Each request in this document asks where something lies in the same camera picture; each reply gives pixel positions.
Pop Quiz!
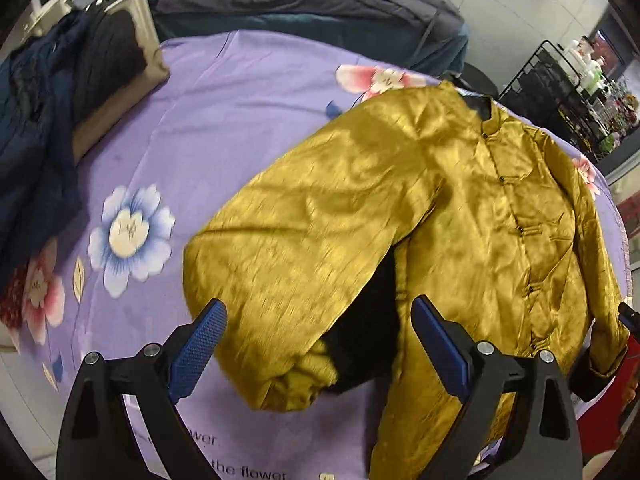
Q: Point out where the gold satin jacket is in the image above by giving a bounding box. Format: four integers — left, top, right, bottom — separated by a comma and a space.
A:
182, 80, 631, 480

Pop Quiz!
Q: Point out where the cluster of white bottles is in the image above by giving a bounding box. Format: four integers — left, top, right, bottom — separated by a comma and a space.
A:
562, 35, 613, 97

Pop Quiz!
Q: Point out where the navy blue jacket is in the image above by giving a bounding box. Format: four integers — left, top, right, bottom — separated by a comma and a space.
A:
0, 10, 103, 271

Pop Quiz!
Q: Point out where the beige cushion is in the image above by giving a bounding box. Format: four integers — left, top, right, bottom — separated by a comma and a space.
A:
72, 45, 172, 161

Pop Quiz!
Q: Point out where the purple floral bed sheet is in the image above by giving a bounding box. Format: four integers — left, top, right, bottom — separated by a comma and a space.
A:
0, 30, 631, 480

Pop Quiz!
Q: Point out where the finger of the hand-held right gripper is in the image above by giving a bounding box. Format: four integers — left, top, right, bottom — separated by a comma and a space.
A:
618, 302, 640, 337

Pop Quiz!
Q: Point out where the dark grey jacket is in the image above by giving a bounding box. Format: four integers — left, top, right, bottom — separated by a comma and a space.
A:
150, 0, 467, 63

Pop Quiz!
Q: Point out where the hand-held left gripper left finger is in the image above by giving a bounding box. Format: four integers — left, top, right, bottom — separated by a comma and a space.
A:
56, 298, 228, 480

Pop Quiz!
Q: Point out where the black metal rack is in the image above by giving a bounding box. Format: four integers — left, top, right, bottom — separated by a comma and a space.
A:
497, 40, 618, 163

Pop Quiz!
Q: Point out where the black cloth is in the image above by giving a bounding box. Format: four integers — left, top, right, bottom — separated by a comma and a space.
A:
75, 10, 148, 128

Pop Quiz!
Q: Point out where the red panel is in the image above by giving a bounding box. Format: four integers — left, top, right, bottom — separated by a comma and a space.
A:
577, 355, 640, 463

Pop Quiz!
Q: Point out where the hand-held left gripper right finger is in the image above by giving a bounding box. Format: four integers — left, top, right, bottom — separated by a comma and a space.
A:
410, 294, 584, 480

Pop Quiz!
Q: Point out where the teal cloth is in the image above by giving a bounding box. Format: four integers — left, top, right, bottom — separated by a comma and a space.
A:
150, 10, 471, 78

